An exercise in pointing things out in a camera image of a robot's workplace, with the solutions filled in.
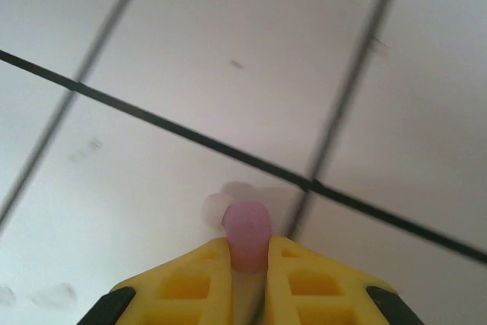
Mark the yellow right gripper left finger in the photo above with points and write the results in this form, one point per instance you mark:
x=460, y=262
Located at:
x=182, y=290

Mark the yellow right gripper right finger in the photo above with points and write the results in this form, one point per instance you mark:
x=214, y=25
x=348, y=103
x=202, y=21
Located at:
x=316, y=290

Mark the small purple earbud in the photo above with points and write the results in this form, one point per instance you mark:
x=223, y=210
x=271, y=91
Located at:
x=247, y=233

